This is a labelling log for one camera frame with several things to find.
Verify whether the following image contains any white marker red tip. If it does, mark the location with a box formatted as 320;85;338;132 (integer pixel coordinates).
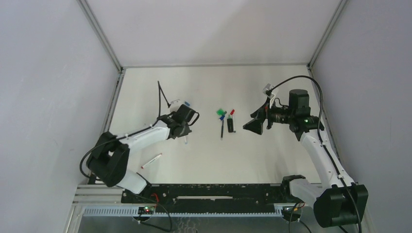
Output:
141;153;162;169

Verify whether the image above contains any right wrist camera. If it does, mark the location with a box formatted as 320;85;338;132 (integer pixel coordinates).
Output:
262;83;278;100

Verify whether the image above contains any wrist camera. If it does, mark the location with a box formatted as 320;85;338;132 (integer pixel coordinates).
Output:
169;99;183;112
262;83;278;100

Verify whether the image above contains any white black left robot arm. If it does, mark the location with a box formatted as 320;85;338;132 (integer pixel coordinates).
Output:
85;104;200;194

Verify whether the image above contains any black thin pen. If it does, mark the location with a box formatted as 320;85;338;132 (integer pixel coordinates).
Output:
220;119;224;140

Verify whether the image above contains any black green highlighter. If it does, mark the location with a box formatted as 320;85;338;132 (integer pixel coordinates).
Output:
227;114;233;133

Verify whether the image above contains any white marker green end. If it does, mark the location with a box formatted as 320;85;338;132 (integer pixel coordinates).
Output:
231;115;236;133

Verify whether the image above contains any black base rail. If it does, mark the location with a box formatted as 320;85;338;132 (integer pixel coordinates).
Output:
121;183;300;215

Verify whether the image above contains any green highlighter cap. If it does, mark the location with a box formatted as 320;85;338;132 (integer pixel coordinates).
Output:
216;109;224;116

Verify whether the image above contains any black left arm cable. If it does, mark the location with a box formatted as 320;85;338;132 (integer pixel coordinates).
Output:
79;81;171;179

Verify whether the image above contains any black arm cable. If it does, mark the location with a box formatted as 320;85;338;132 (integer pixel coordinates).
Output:
79;81;171;179
266;75;363;233

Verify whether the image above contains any aluminium frame rail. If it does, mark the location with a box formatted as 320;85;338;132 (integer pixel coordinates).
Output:
72;184;123;205

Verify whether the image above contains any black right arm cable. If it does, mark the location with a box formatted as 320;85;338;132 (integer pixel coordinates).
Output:
266;75;363;233

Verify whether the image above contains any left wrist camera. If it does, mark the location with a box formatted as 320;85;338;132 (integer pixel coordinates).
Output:
169;99;183;112

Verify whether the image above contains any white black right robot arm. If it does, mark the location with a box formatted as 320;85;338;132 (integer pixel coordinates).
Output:
243;89;368;228

